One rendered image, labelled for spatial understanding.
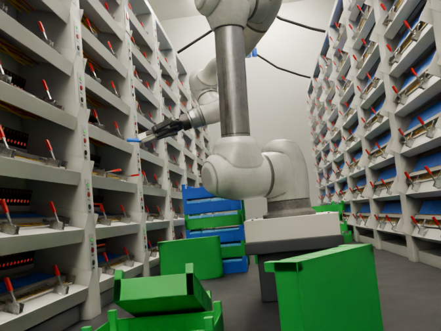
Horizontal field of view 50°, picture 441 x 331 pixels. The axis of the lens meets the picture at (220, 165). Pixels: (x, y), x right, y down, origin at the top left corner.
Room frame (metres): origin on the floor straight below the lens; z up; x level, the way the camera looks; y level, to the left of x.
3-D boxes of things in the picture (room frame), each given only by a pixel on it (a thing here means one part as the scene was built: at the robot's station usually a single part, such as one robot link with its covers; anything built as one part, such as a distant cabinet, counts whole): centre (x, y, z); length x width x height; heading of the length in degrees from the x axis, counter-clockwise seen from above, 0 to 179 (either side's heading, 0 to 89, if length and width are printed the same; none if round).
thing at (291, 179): (1.69, -0.22, 0.44); 0.18 x 0.16 x 0.22; 118
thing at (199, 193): (2.56, 0.06, 0.44); 0.30 x 0.20 x 0.08; 86
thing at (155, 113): (3.05, 0.45, 0.85); 0.20 x 0.09 x 1.71; 85
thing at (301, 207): (1.72, -0.23, 0.30); 0.22 x 0.18 x 0.06; 170
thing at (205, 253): (2.34, 0.19, 0.10); 0.30 x 0.08 x 0.20; 103
